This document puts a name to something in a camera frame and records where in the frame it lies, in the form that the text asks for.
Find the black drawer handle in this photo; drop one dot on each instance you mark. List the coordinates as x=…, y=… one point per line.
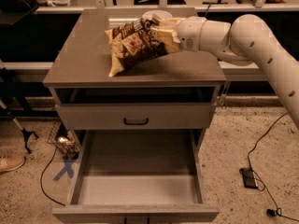
x=136, y=122

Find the black power adapter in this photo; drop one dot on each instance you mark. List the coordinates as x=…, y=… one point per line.
x=249, y=179

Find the brown chip bag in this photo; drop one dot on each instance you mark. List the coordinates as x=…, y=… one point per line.
x=131, y=44

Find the grey drawer cabinet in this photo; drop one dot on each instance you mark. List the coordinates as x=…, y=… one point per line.
x=80, y=74

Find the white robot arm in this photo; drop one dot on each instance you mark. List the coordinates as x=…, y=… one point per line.
x=246, y=40

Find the white ceramic bowl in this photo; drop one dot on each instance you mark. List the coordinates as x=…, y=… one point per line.
x=160, y=14

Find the black tripod leg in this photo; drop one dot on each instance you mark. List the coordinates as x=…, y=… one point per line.
x=26, y=134

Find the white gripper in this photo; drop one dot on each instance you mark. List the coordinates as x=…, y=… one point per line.
x=189, y=33

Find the blue tape cross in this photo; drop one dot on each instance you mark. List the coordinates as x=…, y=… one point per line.
x=67, y=169

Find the open grey middle drawer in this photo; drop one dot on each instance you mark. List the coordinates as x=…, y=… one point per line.
x=137, y=177

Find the tan shoe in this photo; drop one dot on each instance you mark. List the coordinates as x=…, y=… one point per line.
x=11, y=163

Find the wire basket with shiny object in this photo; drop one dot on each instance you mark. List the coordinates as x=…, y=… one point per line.
x=62, y=139

